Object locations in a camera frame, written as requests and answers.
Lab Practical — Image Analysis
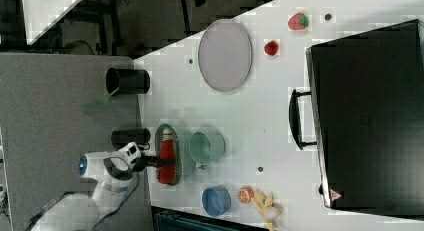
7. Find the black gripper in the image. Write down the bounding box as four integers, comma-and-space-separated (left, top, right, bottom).
133, 156, 174, 172

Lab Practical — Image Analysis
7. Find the red plush ketchup bottle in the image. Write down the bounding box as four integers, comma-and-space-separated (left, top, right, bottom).
157, 128, 176, 185

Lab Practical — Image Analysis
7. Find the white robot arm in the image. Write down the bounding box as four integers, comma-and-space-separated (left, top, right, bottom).
25, 142, 175, 231

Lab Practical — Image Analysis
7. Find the green oval strainer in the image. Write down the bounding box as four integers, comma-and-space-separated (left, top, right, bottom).
154, 123, 195, 186

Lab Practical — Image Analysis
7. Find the black cylinder lower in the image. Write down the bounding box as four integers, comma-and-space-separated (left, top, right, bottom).
111, 128, 151, 149

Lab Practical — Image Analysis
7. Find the black cylinder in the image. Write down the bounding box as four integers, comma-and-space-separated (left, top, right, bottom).
111, 128, 151, 149
105, 68, 151, 96

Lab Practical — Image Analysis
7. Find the green mug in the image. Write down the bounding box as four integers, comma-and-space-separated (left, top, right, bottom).
189, 128, 226, 168

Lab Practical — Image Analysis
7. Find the dark blue crate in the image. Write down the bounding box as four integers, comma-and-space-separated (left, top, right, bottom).
153, 210, 267, 231

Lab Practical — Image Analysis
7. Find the blue bowl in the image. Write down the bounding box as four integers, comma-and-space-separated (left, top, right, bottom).
202, 185, 231, 217

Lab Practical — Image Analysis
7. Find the black cylinder upper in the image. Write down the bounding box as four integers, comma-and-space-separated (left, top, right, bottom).
105, 68, 151, 96

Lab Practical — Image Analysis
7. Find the orange slice toy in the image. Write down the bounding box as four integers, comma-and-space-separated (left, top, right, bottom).
237, 186, 254, 204

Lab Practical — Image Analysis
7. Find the peeled banana toy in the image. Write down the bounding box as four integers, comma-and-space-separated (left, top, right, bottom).
251, 191, 284, 231

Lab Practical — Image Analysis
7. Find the grey round plate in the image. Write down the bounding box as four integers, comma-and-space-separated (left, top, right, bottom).
198, 19, 253, 92

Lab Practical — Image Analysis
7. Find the dark red strawberry toy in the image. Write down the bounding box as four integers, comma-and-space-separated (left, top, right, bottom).
264, 41, 279, 56

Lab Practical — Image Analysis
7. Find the pink strawberry toy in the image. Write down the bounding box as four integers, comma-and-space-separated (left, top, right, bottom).
288, 13, 309, 31

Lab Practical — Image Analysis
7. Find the black toaster oven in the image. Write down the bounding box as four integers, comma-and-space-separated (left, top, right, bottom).
305, 20, 424, 220

